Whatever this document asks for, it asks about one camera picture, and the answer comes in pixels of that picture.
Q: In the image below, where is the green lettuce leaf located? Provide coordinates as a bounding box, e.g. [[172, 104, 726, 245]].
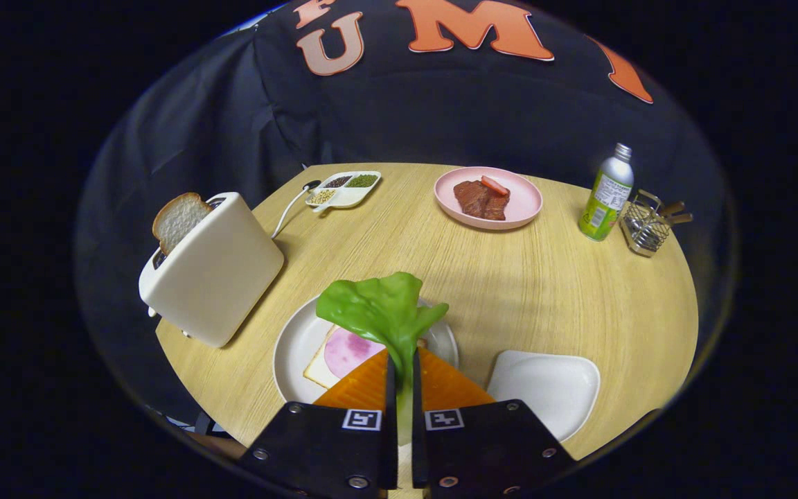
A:
[[315, 272, 450, 444]]

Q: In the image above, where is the white divided condiment dish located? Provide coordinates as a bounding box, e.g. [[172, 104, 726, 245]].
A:
[[304, 170, 382, 213]]

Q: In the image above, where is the white curved plate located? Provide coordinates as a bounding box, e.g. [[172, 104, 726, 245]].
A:
[[486, 350, 601, 443]]

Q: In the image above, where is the white toaster cable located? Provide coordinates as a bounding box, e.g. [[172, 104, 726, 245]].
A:
[[271, 180, 321, 240]]

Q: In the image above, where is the pink ham slice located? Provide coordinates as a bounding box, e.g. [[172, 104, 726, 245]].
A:
[[323, 328, 386, 379]]

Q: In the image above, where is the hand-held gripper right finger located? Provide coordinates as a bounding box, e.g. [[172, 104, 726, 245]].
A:
[[411, 347, 578, 499]]

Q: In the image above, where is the pink plate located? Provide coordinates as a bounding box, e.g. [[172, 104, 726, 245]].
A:
[[434, 166, 544, 231]]

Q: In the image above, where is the white bread slice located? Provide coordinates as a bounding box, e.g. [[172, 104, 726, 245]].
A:
[[303, 324, 389, 389]]

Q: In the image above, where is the green and silver bottle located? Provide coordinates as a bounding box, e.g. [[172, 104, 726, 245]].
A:
[[578, 143, 635, 242]]

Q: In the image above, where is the black backdrop cloth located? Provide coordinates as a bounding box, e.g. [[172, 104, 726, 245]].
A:
[[75, 0, 739, 417]]

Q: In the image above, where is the metal wire utensil holder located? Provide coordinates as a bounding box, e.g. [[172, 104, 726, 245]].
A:
[[619, 189, 673, 259]]

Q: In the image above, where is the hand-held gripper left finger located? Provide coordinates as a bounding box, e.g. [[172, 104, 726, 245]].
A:
[[236, 350, 398, 499]]

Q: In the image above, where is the red meat slab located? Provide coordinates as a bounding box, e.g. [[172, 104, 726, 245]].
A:
[[453, 180, 511, 222]]

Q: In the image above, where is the toasted bread slice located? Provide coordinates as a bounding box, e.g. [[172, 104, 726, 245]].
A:
[[152, 193, 214, 256]]

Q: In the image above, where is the white toaster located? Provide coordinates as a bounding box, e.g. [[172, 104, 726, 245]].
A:
[[139, 192, 285, 349]]

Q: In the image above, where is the white round plate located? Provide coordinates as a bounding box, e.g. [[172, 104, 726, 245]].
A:
[[273, 295, 460, 405]]

